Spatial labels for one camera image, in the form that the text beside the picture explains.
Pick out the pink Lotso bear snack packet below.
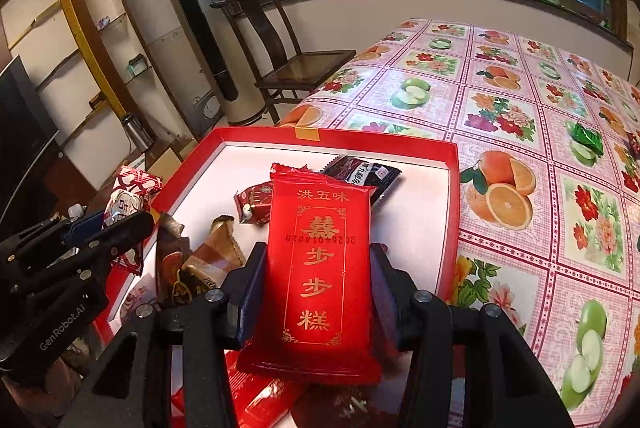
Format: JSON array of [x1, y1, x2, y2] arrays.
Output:
[[119, 274, 156, 324]]

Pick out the brown sesame paste snack bag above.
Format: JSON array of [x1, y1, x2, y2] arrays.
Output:
[[155, 213, 246, 309]]

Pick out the long red snack packet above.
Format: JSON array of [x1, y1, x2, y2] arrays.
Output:
[[238, 163, 382, 386]]

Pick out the wooden tv cabinet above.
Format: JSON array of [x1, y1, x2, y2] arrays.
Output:
[[44, 136, 199, 219]]

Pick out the red white patterned gift bag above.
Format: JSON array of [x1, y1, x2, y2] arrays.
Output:
[[102, 166, 163, 276]]

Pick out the black television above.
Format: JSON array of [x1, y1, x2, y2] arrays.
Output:
[[0, 56, 58, 238]]

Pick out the red snack box tray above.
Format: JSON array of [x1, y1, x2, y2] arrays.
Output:
[[92, 125, 461, 428]]

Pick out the dark red candy packet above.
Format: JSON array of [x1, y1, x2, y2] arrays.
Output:
[[233, 182, 272, 226]]

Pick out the silver tower air conditioner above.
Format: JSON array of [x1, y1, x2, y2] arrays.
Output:
[[171, 0, 266, 125]]

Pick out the black snack packet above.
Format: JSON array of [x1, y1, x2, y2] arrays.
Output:
[[320, 155, 401, 206]]

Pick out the floral fruit pattern tablecloth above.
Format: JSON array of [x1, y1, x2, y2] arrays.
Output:
[[282, 18, 639, 427]]

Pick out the green candy packet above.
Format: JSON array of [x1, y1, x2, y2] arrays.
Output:
[[566, 122, 604, 157]]

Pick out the dark wooden chair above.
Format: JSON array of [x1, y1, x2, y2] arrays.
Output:
[[209, 0, 356, 125]]

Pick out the white wall shelf unit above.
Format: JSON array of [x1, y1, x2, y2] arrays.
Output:
[[1, 0, 146, 188]]

